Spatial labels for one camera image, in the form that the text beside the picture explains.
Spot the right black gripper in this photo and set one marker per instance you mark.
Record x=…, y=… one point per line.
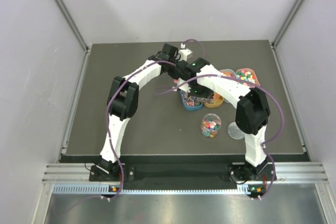
x=208, y=93

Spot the light blue tray of gummies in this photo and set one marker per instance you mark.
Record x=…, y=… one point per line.
x=228, y=73

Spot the blue tray of lollipops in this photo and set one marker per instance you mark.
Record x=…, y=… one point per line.
x=190, y=103

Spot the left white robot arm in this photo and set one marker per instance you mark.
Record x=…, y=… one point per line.
x=123, y=102

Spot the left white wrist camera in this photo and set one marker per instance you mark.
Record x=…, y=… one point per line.
x=184, y=53

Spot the yellow tray of popsicle candies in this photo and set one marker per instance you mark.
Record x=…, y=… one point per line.
x=215, y=102

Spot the clear plastic jar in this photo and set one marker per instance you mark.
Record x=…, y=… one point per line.
x=210, y=125

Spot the pink tray of star candies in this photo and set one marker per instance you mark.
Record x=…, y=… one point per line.
x=247, y=77

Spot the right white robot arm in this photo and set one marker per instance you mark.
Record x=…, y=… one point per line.
x=201, y=79

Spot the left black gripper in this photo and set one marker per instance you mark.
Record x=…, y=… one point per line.
x=182, y=70

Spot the clear round jar lid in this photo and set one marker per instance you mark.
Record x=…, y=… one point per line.
x=235, y=132

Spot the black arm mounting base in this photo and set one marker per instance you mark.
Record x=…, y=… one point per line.
x=153, y=173

